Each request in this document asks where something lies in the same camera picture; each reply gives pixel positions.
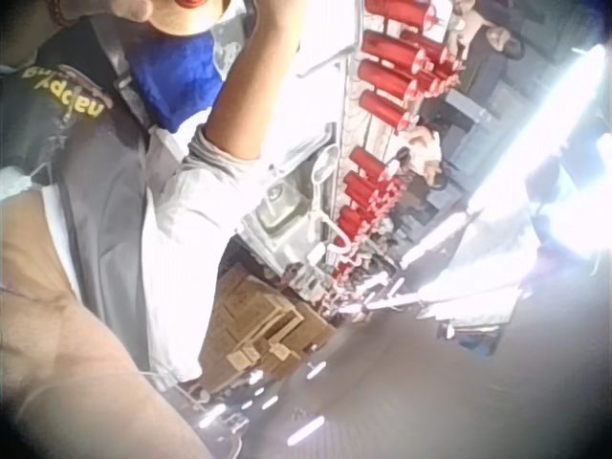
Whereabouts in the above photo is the person's left hand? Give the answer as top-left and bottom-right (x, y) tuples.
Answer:
(64, 0), (157, 23)

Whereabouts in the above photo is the beige spool with red cap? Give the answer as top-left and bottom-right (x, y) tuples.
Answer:
(146, 0), (227, 38)

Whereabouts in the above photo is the blue cloth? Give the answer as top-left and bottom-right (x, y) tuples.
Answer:
(124, 29), (227, 135)

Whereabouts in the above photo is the grey green machine housing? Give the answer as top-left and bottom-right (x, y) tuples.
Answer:
(237, 121), (346, 288)

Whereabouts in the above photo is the rack of red thread spools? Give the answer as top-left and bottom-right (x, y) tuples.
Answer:
(328, 0), (468, 291)

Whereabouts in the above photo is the stack of cardboard boxes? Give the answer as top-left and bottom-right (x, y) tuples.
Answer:
(197, 261), (339, 394)

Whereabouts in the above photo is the white wire hook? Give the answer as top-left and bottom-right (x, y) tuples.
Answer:
(309, 144), (349, 254)

